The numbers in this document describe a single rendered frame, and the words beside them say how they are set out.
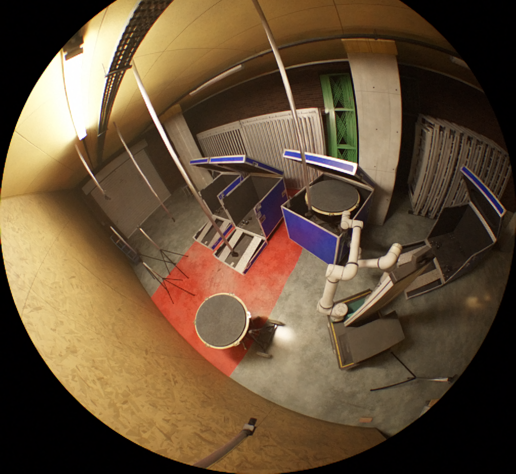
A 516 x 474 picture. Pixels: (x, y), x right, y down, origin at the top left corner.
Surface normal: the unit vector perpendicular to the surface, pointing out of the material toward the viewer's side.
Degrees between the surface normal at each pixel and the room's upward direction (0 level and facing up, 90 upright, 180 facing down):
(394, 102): 90
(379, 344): 0
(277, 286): 0
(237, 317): 0
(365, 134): 90
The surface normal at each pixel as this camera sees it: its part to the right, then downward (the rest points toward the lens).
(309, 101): -0.49, 0.68
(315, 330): -0.29, -0.72
